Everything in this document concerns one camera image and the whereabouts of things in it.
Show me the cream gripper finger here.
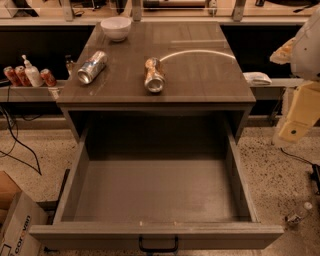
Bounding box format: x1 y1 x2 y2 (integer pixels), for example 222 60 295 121
278 81 320 143
269 38 295 65

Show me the orange soda can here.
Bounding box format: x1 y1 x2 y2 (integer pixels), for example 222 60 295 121
144 57 165 93

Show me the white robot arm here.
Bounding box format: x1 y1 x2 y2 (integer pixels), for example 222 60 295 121
270 8 320 146

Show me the open grey top drawer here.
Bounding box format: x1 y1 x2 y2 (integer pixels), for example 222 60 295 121
30 113 283 250

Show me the silver soda can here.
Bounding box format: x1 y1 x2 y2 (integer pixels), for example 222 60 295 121
77 50 108 84

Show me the red can right of bottle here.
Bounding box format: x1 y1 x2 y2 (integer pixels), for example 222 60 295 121
40 69 57 87

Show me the red can far left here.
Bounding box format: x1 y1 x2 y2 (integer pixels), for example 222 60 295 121
3 66 21 86

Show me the grey side shelf right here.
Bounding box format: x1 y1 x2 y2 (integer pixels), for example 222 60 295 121
250 78 303 100

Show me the grey side shelf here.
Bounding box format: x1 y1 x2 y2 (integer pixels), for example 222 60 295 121
250 78 303 100
0 80 65 102

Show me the white folded cloth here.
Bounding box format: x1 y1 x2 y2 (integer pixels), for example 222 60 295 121
243 72 272 85

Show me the grey wooden cabinet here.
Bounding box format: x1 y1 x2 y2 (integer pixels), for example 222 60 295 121
57 22 255 138

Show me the clear plastic bottle on floor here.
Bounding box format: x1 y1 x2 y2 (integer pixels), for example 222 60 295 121
285 202 313 225

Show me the white ceramic bowl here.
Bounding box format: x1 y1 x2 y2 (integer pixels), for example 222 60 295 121
100 16 131 42

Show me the small dark glass bottle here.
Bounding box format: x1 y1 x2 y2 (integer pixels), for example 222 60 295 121
65 55 74 76

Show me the grey side shelf left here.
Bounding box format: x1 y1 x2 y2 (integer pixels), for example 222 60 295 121
0 80 65 102

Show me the white pump bottle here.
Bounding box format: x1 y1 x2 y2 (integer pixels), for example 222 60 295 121
22 55 43 87

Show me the cardboard box with print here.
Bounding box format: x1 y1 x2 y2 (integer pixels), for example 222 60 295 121
0 171 48 256

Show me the black cable right floor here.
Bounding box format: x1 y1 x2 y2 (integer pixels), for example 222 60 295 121
280 147 320 168

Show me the black cable floor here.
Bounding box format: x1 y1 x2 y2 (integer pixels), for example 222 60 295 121
0 105 43 176
280 147 320 168

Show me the black drawer handle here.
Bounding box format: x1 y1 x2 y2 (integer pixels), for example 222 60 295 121
138 236 179 254

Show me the black cable left floor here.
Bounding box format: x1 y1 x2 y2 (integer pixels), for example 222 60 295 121
0 105 43 176

